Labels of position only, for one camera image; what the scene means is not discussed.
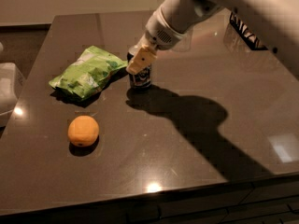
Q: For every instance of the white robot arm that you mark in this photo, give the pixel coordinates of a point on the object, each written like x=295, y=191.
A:
x=274, y=22

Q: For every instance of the black wire napkin basket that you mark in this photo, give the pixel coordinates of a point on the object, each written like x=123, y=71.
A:
x=251, y=40

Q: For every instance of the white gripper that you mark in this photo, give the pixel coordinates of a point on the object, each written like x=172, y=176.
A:
x=161, y=35

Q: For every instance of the green rice chip bag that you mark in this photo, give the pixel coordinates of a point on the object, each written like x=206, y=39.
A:
x=89, y=74

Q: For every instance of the white appliance at left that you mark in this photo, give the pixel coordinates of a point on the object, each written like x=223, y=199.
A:
x=11, y=84

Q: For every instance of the orange fruit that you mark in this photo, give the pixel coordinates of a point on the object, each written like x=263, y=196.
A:
x=83, y=131

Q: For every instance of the blue pepsi can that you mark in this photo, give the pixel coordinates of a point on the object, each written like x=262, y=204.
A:
x=142, y=80

